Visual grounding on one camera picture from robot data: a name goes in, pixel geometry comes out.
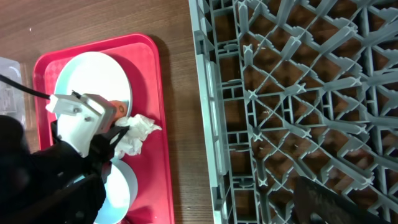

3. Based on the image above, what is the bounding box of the light blue bowl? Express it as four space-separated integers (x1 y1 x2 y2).
94 159 138 224

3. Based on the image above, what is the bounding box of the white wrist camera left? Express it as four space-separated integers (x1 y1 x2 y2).
45 94 116 158

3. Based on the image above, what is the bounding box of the orange carrot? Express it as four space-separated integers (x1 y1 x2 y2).
110 100 127 121

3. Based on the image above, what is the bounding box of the clear plastic bin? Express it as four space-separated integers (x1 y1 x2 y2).
0 57 26 128

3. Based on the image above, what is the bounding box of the white tissue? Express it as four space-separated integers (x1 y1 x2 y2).
114 114 162 159

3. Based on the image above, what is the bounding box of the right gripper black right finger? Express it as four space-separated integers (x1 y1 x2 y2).
293 177 386 224

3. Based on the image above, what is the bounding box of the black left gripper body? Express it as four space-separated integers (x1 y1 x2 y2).
1 121 110 223

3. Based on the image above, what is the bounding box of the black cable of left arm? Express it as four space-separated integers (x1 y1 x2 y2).
0 73 51 100

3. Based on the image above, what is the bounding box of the grey dishwasher rack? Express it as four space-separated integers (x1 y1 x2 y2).
189 0 397 223

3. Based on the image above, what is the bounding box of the light blue plate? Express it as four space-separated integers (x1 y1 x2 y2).
54 52 132 116

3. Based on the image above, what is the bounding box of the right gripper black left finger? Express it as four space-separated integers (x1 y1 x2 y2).
18 175 106 224

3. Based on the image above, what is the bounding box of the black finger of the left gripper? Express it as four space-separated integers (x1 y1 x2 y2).
93 126 129 162

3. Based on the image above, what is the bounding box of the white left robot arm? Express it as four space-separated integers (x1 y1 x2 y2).
1 116 128 223

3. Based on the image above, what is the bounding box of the red tray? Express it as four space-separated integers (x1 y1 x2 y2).
33 33 175 223

